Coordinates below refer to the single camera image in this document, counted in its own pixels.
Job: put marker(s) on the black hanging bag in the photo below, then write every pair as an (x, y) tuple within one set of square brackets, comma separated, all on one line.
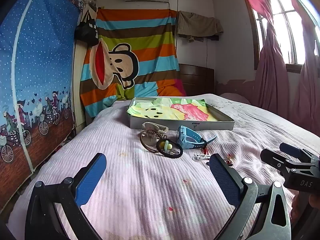
[(86, 31)]

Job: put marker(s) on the striped monkey print sheet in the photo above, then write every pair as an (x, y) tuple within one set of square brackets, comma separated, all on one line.
[(140, 30)]

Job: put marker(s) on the dark wooden headboard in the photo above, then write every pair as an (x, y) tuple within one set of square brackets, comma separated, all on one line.
[(197, 80)]

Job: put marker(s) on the pink curtain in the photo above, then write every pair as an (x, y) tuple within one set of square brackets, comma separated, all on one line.
[(272, 80)]

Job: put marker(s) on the khaki hanging garment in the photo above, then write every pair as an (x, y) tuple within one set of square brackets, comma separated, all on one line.
[(200, 25)]

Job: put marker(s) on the blue wrist watch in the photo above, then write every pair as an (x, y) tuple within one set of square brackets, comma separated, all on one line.
[(190, 137)]

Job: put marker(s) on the grey shallow cardboard box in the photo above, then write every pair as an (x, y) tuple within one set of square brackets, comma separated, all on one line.
[(200, 125)]

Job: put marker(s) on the colourful crayon drawing paper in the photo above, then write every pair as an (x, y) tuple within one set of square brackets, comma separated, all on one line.
[(175, 110)]

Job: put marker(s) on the window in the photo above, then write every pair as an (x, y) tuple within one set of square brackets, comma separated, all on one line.
[(282, 17)]

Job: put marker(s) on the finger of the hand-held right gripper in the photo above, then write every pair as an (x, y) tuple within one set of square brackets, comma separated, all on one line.
[(276, 161), (292, 151)]

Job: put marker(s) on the pink pillow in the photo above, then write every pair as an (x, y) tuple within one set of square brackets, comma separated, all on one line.
[(235, 98)]

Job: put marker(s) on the beige hair claw clip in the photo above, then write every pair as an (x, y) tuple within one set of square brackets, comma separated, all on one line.
[(157, 126)]

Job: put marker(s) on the white wavy hair clip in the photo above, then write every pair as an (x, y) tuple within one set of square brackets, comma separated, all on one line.
[(200, 157)]

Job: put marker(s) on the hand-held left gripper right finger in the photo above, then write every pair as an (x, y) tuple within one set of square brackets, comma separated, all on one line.
[(223, 180)]

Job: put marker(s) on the person's right hand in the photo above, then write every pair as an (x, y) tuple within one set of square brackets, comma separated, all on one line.
[(300, 205)]

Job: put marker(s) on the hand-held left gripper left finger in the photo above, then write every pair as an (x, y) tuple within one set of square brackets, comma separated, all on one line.
[(90, 180)]

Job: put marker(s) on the small figurine hair clip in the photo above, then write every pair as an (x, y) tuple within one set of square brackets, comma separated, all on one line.
[(228, 158)]

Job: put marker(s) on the beige wooden board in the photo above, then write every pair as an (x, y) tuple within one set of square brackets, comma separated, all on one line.
[(78, 92)]

